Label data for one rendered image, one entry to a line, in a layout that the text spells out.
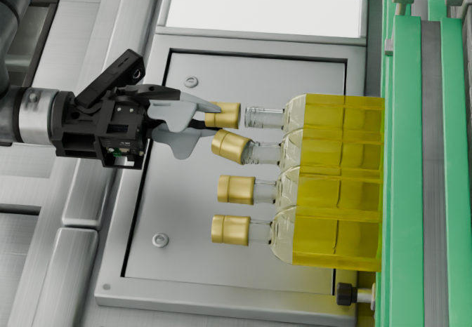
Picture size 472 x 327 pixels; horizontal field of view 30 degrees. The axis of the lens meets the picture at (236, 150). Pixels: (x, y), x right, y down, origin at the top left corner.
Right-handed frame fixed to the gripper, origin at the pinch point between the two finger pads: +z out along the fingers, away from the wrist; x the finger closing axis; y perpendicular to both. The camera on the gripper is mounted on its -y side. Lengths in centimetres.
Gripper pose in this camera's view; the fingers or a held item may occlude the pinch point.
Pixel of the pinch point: (212, 115)
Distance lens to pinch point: 115.7
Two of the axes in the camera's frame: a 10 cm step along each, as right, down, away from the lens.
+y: -1.1, 8.0, -5.9
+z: 9.9, 0.7, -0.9
